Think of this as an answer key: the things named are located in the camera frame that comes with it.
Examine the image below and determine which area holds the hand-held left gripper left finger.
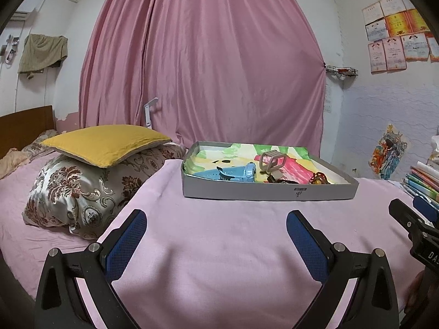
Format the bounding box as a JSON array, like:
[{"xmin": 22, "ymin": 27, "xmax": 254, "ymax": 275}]
[{"xmin": 34, "ymin": 208, "xmax": 148, "ymax": 329}]

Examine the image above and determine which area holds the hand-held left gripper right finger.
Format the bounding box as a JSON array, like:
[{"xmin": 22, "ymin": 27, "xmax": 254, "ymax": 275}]
[{"xmin": 286, "ymin": 210, "xmax": 400, "ymax": 329}]

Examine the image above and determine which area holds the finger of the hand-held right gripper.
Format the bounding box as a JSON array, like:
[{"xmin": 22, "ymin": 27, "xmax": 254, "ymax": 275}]
[
  {"xmin": 412, "ymin": 195, "xmax": 439, "ymax": 222},
  {"xmin": 389, "ymin": 198, "xmax": 439, "ymax": 245}
]

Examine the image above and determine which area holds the grey tray with painted lining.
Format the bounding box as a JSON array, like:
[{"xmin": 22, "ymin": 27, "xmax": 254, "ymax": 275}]
[{"xmin": 181, "ymin": 140, "xmax": 359, "ymax": 201}]

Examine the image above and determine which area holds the blue wrist watch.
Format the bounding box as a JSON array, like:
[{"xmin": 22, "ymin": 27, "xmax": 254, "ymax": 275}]
[{"xmin": 190, "ymin": 163, "xmax": 257, "ymax": 183}]

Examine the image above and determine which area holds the person's right hand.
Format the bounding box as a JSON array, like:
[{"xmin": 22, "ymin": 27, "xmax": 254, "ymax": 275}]
[{"xmin": 405, "ymin": 270, "xmax": 426, "ymax": 313}]

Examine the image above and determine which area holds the stack of books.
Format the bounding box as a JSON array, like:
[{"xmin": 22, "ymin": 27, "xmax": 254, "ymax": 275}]
[{"xmin": 399, "ymin": 137, "xmax": 439, "ymax": 213}]

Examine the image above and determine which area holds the large floral pillow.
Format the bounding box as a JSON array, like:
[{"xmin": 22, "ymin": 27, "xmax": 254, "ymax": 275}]
[{"xmin": 22, "ymin": 142, "xmax": 187, "ymax": 240}]

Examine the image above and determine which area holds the yellow pillow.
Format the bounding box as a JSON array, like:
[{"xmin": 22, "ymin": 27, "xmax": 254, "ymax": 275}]
[{"xmin": 39, "ymin": 124, "xmax": 172, "ymax": 168}]

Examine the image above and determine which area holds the small floral pillow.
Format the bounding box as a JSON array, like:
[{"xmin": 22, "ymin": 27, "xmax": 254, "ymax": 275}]
[{"xmin": 22, "ymin": 129, "xmax": 60, "ymax": 161}]

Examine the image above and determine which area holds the white folding lamp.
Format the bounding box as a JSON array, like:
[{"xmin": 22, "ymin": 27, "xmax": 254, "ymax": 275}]
[{"xmin": 142, "ymin": 98, "xmax": 159, "ymax": 130}]

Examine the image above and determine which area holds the peach blanket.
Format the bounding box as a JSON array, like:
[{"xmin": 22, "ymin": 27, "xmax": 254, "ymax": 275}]
[{"xmin": 0, "ymin": 148, "xmax": 31, "ymax": 180}]

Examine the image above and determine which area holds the wooden headboard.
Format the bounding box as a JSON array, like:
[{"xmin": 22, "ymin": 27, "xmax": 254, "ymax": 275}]
[{"xmin": 0, "ymin": 106, "xmax": 56, "ymax": 158}]

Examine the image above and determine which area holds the pink curtain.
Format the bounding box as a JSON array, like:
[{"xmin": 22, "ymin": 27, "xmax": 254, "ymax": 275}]
[{"xmin": 79, "ymin": 0, "xmax": 326, "ymax": 160}]

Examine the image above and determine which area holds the hanging green towel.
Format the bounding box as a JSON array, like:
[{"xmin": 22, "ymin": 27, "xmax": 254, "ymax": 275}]
[{"xmin": 18, "ymin": 33, "xmax": 68, "ymax": 79}]

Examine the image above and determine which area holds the colourful wall poster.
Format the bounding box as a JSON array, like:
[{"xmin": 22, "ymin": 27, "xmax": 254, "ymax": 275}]
[{"xmin": 370, "ymin": 124, "xmax": 409, "ymax": 180}]

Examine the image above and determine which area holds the wire wall rack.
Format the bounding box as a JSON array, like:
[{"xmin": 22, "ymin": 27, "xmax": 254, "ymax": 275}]
[{"xmin": 324, "ymin": 64, "xmax": 359, "ymax": 78}]

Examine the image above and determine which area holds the cluster of wall certificates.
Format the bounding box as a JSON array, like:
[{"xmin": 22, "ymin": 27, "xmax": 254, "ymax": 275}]
[{"xmin": 362, "ymin": 0, "xmax": 439, "ymax": 73}]

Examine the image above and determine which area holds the wall hook with small items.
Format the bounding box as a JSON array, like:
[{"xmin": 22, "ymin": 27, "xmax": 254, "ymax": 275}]
[{"xmin": 0, "ymin": 35, "xmax": 19, "ymax": 65}]

